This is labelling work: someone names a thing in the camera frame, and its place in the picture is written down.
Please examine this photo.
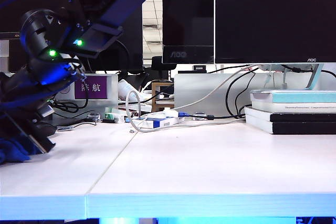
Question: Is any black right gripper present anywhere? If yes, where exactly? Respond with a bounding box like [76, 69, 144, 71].
[0, 65, 56, 154]

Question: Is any blue microfibre rag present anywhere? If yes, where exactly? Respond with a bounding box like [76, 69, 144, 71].
[0, 135, 32, 166]

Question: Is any clear foil wrapper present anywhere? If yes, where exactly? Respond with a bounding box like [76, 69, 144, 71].
[87, 112, 102, 123]

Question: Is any purple name sign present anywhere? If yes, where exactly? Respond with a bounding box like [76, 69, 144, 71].
[75, 76, 108, 99]

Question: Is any frosted white partition panel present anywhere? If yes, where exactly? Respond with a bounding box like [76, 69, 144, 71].
[52, 73, 119, 116]

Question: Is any white plastic bottle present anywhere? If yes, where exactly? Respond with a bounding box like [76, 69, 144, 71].
[118, 79, 144, 102]

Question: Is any flat white and green box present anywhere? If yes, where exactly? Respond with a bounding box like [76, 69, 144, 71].
[118, 103, 153, 112]

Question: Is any blue and white carton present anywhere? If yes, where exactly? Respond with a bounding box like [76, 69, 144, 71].
[131, 116, 185, 130]

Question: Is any black unlit monitor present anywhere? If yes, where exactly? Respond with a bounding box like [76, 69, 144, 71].
[86, 6, 144, 74]

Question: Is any black office chair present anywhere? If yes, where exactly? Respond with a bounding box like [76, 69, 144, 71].
[151, 56, 177, 79]

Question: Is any white adapter box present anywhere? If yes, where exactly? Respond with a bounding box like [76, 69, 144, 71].
[163, 108, 182, 118]

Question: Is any silver partition panel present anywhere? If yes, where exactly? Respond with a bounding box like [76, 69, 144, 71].
[174, 73, 336, 118]

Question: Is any portrait AOC monitor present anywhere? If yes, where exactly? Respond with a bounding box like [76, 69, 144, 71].
[162, 0, 215, 65]

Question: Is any white book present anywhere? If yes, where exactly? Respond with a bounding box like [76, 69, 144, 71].
[251, 100, 336, 114]

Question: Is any large AOC monitor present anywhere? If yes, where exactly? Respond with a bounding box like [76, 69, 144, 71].
[214, 0, 336, 92]

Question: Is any teal book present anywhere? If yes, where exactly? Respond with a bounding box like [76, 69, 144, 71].
[249, 89, 336, 104]

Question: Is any thick black book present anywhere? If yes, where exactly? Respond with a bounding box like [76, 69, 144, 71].
[245, 115, 336, 135]

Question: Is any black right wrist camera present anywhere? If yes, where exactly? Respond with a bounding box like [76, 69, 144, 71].
[36, 53, 87, 87]

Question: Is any black looped cable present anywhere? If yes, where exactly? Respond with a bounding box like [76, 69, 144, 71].
[52, 84, 90, 114]

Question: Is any white cable with small plug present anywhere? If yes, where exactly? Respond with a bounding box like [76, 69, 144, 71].
[129, 111, 148, 134]

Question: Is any thick grey looped cable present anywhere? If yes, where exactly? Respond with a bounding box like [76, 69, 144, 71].
[125, 90, 247, 133]

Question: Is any thin black cable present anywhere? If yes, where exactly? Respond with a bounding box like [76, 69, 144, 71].
[119, 90, 174, 105]

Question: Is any wooden box frame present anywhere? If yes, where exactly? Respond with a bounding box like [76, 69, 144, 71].
[151, 82, 175, 113]

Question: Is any black cable with blue plug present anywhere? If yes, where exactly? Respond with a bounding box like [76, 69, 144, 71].
[178, 112, 246, 120]

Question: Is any long grey cable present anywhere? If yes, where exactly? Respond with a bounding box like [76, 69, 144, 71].
[167, 63, 260, 112]

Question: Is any black power cable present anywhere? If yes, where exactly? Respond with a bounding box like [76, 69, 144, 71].
[225, 67, 259, 119]
[234, 71, 257, 116]

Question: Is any black cable with ferrite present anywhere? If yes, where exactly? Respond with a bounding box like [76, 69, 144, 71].
[280, 64, 336, 78]

